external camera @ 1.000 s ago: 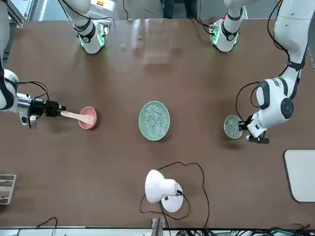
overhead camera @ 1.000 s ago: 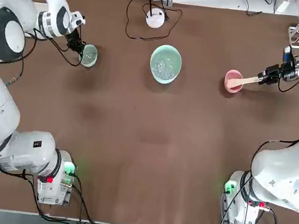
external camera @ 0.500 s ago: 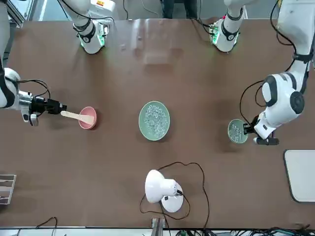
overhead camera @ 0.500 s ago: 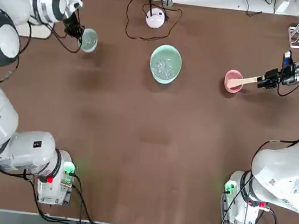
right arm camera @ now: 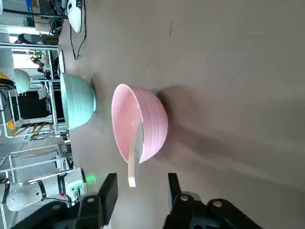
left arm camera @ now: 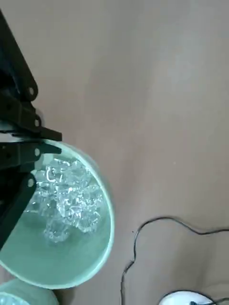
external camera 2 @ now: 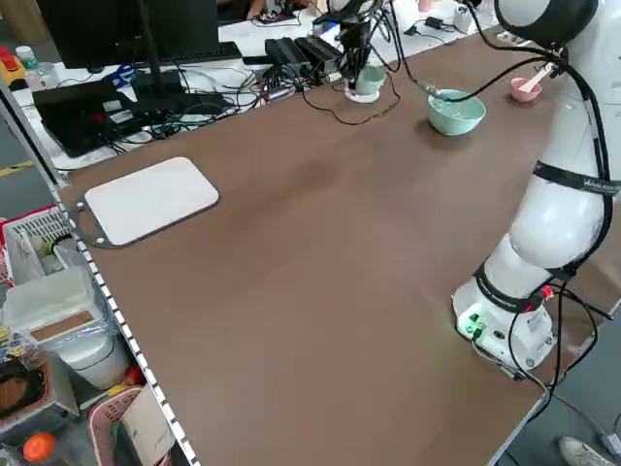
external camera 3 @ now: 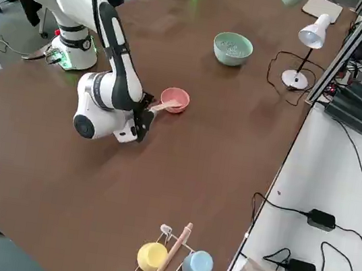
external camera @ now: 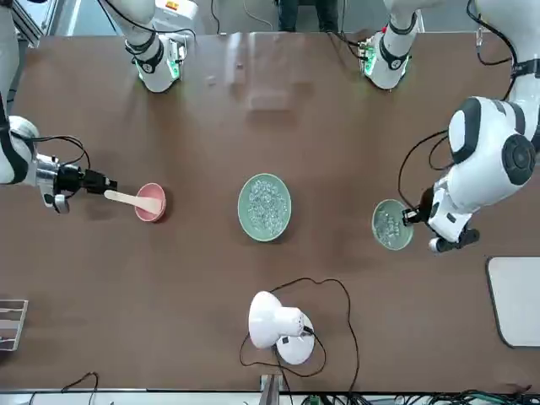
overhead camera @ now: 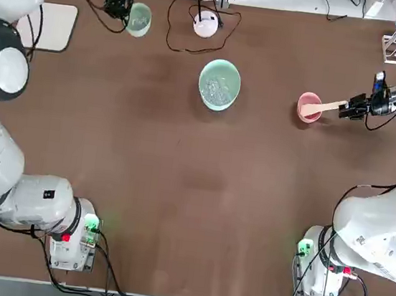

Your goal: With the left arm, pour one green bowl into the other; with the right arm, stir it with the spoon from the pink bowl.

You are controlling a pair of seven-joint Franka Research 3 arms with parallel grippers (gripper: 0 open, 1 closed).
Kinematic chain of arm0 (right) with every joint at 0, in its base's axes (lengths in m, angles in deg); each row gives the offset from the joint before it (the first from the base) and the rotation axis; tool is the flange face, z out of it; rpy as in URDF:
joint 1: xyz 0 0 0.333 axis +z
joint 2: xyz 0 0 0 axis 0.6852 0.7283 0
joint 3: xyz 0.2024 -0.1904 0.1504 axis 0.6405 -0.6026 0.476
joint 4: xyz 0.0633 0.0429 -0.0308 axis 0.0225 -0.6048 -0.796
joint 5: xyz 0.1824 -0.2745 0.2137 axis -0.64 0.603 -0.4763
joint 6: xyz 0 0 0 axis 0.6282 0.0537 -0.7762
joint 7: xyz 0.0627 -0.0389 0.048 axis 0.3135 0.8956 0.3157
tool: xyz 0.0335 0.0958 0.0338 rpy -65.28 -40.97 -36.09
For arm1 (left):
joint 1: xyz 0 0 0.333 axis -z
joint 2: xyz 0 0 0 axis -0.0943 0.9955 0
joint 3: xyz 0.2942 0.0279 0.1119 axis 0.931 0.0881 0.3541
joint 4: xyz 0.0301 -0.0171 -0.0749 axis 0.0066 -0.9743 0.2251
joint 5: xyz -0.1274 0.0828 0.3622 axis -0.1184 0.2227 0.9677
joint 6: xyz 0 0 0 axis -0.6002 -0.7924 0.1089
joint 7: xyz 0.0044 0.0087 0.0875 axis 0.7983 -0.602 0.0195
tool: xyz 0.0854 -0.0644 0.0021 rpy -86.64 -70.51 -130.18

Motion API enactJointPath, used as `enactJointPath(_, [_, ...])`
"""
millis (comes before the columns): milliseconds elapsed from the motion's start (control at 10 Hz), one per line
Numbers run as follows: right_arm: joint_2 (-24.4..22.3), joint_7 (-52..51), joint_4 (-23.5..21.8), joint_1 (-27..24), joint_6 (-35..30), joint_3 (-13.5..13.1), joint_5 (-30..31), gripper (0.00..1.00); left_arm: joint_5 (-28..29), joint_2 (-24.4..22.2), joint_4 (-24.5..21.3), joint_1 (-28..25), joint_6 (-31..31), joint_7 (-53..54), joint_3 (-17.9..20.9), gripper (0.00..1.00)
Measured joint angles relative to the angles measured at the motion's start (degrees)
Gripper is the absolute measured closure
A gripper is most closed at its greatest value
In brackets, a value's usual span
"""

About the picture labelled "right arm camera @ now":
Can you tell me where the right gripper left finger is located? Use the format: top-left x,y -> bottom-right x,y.
11,173 -> 119,229

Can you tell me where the large green bowl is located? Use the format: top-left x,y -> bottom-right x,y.
60,72 -> 97,131

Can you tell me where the white square board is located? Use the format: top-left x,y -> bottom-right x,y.
58,49 -> 67,73

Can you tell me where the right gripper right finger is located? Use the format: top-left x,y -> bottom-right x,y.
163,172 -> 264,229

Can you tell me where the black lamp cable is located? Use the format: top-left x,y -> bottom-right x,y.
70,4 -> 88,60

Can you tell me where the aluminium profile frame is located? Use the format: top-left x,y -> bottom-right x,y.
0,22 -> 73,178

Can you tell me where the beige spoon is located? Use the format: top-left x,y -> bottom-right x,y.
127,121 -> 145,188

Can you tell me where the pink bowl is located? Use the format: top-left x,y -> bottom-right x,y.
111,83 -> 169,165

